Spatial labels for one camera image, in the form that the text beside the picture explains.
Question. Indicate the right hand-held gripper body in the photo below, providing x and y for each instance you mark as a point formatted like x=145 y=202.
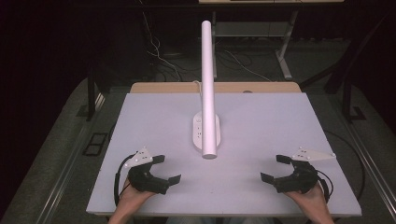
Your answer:
x=299 y=179

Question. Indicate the aluminium floor rail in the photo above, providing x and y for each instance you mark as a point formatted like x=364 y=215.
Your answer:
x=71 y=158
x=370 y=168

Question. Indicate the person's right hand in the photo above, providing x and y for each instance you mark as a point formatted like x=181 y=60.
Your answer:
x=308 y=197

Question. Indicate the white desk lamp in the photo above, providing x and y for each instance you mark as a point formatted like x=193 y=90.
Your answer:
x=208 y=93

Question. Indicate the grey metal desk frame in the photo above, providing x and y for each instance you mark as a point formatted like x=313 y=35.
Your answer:
x=283 y=53

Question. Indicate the black floor socket frame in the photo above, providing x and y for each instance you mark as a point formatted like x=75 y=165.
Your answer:
x=95 y=143

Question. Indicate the black metal stand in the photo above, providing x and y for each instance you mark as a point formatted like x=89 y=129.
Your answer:
x=348 y=99

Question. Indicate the wooden table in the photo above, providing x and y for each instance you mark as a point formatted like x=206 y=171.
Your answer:
x=264 y=87

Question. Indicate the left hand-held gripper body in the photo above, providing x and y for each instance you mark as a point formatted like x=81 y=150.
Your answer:
x=146 y=182

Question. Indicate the person's left hand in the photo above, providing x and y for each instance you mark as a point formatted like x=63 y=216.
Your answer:
x=137 y=197

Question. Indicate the white table board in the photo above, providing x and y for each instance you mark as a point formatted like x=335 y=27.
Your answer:
x=255 y=130

